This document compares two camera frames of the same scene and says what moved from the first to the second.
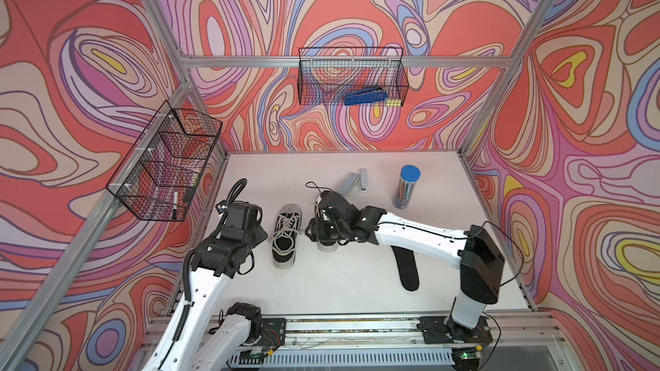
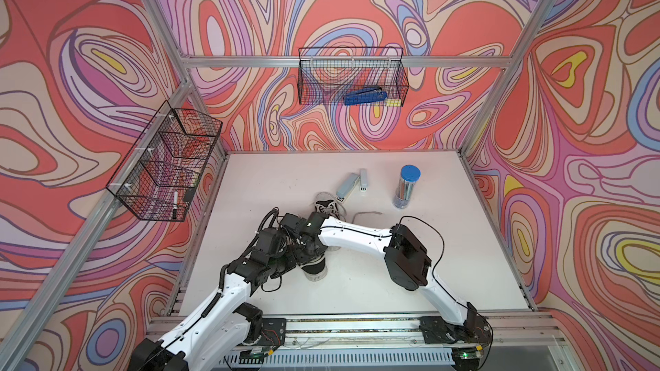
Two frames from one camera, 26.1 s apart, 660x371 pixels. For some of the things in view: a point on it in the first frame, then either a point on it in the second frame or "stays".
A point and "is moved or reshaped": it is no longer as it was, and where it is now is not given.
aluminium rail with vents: x=532 y=342 stays
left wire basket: x=158 y=179 stays
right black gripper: x=317 y=230 to x=302 y=258
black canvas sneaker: x=287 y=226 is moved or reshaped
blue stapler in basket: x=363 y=95 stays
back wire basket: x=325 y=75 stays
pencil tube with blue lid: x=409 y=174 stays
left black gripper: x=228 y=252 to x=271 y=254
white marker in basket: x=175 y=204 stays
